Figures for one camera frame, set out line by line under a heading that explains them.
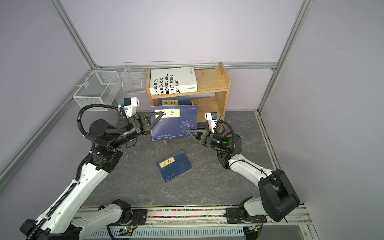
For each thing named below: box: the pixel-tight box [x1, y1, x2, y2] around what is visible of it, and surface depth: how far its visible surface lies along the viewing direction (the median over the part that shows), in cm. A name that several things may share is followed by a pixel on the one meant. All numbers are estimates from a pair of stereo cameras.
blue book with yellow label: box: [150, 105, 199, 142], surface depth 57 cm
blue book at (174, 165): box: [156, 149, 193, 183], surface depth 92 cm
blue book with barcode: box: [159, 98, 192, 106], surface depth 88 cm
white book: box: [149, 67, 198, 96], surface depth 71 cm
